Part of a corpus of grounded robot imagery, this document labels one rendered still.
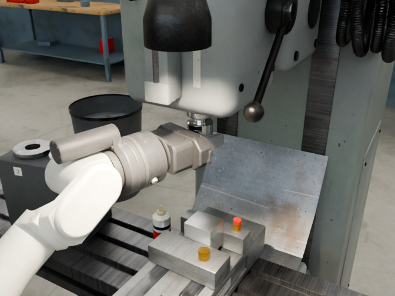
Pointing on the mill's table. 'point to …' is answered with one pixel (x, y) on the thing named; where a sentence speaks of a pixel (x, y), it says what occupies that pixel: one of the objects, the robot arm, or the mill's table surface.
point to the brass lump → (203, 254)
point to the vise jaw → (188, 259)
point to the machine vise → (247, 261)
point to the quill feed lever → (284, 26)
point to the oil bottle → (161, 221)
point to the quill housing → (207, 58)
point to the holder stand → (30, 180)
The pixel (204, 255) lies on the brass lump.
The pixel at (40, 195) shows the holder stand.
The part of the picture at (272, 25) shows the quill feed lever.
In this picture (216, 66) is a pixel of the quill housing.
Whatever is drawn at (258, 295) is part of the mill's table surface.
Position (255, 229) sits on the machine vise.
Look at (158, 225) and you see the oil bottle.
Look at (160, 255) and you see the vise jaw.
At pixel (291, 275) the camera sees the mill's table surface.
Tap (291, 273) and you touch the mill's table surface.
